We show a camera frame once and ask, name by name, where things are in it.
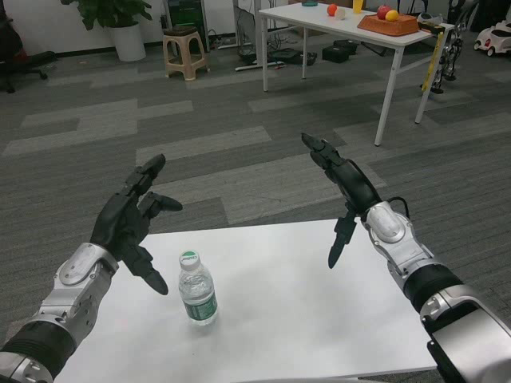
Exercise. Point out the orange ball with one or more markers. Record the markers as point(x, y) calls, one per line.
point(332, 10)

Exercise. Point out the black box on floor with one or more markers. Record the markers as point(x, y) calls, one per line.
point(335, 53)

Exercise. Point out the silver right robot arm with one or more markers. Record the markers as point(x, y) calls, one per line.
point(389, 227)

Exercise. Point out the black computer tower green light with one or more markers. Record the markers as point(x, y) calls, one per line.
point(185, 14)

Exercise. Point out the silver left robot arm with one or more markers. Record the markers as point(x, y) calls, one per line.
point(76, 267)

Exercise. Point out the teal dish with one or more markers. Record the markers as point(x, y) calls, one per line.
point(309, 3)

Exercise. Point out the orange tray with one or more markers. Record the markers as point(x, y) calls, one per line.
point(389, 27)

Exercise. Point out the clear water bottle green label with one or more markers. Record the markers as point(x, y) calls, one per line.
point(198, 305)

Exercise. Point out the green potted plant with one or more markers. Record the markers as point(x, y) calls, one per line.
point(112, 12)

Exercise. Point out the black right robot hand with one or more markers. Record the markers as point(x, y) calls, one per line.
point(359, 187)

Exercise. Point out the white long-legged table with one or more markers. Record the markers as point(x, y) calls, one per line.
point(319, 22)

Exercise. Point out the yellow orange fruit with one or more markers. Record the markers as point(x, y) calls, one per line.
point(392, 16)

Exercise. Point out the black office chair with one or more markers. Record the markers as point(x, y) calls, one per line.
point(20, 65)

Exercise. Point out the yellow measuring tape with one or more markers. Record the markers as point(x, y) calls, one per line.
point(433, 60)

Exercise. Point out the beige plastic stool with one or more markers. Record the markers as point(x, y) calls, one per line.
point(185, 52)

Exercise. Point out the white power strip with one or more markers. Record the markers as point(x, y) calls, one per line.
point(259, 66)

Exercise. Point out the black yellow tape case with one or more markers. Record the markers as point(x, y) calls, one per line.
point(429, 27)

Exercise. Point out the cream ball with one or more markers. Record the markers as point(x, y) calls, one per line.
point(341, 14)

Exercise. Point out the yellow cup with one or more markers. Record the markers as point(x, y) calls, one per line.
point(358, 5)

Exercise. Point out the small humanoid robot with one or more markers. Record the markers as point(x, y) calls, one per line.
point(451, 52)

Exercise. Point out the black equipment pile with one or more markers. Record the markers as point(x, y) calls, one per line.
point(279, 56)

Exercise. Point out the white toy car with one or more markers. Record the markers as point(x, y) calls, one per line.
point(493, 40)

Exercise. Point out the red apple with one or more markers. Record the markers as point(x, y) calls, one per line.
point(384, 10)

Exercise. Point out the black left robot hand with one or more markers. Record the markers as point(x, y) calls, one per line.
point(120, 223)

